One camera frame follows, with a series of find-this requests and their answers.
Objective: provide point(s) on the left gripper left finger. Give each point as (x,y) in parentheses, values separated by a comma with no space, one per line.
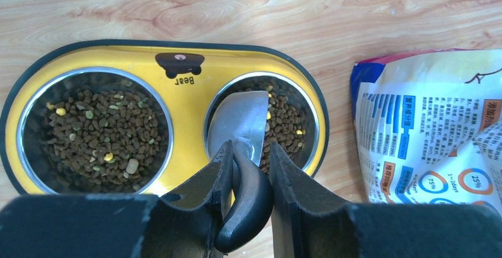
(182,223)

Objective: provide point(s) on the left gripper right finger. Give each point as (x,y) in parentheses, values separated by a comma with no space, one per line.
(308,220)

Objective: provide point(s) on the silver metal scoop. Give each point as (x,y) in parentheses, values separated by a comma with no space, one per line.
(241,119)

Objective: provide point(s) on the yellow double pet bowl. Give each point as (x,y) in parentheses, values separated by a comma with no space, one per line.
(133,116)

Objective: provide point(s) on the cat food bag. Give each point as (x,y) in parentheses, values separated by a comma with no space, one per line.
(428,127)

